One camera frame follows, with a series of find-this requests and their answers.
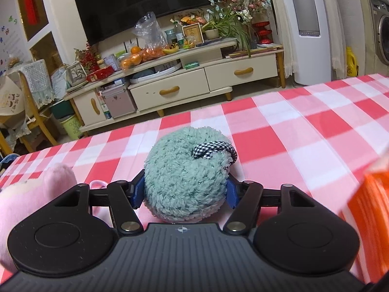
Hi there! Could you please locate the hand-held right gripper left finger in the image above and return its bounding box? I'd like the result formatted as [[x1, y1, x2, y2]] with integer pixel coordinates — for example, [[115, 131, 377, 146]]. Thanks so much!
[[54, 169, 146, 235]]

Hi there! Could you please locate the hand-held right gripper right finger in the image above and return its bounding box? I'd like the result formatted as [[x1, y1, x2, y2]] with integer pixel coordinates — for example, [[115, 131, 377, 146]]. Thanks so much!
[[224, 173, 316, 235]]

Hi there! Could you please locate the teal crochet ball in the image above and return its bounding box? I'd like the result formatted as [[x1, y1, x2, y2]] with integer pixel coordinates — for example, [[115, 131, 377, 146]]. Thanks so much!
[[143, 127, 238, 223]]

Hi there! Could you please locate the light green bucket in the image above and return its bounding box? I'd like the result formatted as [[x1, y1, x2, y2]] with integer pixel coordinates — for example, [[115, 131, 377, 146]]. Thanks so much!
[[59, 114, 85, 142]]

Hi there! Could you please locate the pink storage box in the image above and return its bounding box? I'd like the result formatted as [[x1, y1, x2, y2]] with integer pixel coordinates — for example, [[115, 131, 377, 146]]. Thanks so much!
[[100, 83, 138, 119]]

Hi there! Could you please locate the red checkered tablecloth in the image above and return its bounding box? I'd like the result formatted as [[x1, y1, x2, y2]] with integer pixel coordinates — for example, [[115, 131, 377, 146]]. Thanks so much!
[[0, 73, 389, 292]]

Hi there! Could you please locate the pink pig plush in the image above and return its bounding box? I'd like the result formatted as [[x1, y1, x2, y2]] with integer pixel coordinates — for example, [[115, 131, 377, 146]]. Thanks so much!
[[0, 163, 79, 276]]

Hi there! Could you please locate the dark green bin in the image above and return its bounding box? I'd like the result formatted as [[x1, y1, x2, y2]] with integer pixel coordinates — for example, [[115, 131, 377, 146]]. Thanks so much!
[[50, 99, 74, 119]]

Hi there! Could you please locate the cream television cabinet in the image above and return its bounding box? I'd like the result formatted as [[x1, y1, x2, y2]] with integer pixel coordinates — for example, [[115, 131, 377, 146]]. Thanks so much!
[[64, 38, 287, 135]]

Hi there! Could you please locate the red gift box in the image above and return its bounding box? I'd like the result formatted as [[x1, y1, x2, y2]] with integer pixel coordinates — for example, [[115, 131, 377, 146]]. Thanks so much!
[[87, 65, 115, 82]]

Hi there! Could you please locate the white printed planter box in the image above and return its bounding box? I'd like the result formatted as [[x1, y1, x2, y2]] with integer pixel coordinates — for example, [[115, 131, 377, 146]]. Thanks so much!
[[65, 61, 89, 87]]

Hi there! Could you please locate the pile of oranges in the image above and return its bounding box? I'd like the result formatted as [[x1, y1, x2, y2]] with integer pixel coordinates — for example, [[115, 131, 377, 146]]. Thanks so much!
[[120, 46, 167, 69]]

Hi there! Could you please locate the orange package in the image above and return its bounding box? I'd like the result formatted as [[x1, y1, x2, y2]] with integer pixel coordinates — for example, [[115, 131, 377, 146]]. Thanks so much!
[[346, 170, 389, 284]]

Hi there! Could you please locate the red berry decoration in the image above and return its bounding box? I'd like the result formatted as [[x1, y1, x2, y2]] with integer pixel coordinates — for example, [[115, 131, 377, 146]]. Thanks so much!
[[74, 40, 103, 73]]

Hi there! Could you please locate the wooden chair with lace cover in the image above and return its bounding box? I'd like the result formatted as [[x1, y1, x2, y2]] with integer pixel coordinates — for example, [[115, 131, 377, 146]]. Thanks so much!
[[0, 59, 59, 156]]

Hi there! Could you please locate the clear plastic bag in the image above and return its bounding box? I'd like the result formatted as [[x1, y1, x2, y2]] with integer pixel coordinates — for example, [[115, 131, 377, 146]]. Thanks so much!
[[134, 11, 168, 53]]

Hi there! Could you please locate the red candle holder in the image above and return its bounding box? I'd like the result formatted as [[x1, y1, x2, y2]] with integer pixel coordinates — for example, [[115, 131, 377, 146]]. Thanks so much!
[[253, 21, 271, 46]]

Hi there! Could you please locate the potted spider plant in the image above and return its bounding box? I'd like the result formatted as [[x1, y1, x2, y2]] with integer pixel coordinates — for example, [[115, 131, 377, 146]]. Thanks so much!
[[201, 11, 259, 59]]

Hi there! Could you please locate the yellow detergent bottle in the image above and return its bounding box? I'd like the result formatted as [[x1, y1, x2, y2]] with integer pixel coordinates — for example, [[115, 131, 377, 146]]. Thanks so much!
[[346, 47, 359, 78]]

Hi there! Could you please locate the white tower air conditioner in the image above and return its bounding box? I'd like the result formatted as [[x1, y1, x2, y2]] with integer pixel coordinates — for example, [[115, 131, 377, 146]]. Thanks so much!
[[267, 0, 335, 86]]

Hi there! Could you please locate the black television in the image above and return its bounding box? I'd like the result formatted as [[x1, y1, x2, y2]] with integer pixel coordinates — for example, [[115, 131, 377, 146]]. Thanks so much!
[[71, 0, 223, 47]]

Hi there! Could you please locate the pastel flower bouquet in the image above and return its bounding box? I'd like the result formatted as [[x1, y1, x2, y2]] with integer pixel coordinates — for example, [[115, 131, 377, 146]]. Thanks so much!
[[207, 0, 273, 25]]

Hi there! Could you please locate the silver washing machine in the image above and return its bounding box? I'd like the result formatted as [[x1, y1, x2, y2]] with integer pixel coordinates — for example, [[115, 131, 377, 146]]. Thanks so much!
[[369, 0, 389, 74]]

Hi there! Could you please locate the red hanging knot ornament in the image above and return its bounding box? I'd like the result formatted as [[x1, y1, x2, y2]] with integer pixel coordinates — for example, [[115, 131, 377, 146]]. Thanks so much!
[[12, 0, 40, 27]]

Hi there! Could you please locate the wooden picture frame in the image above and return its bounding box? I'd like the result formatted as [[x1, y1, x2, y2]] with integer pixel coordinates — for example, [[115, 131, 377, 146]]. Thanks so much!
[[182, 23, 204, 48]]

